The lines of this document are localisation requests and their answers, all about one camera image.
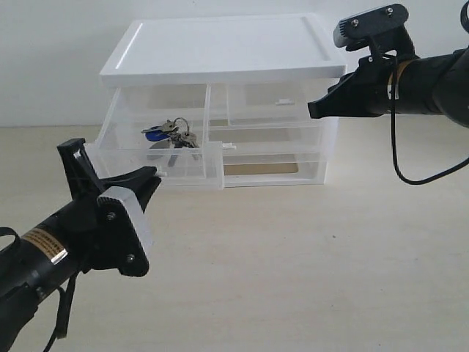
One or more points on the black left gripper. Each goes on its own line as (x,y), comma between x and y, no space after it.
(80,224)

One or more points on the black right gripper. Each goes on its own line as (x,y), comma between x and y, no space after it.
(361,93)

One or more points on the key bunch with blue tag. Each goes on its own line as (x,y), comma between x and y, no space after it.
(174,134)

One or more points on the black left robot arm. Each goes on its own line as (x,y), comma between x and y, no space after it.
(29,275)

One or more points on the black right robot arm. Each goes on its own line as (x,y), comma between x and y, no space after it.
(432,86)

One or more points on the white plastic drawer cabinet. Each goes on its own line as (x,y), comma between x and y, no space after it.
(225,50)

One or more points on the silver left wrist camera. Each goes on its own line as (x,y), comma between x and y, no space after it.
(123,237)

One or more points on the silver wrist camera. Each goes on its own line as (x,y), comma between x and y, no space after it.
(381,30)
(123,237)

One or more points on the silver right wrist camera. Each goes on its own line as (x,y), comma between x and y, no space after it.
(381,30)

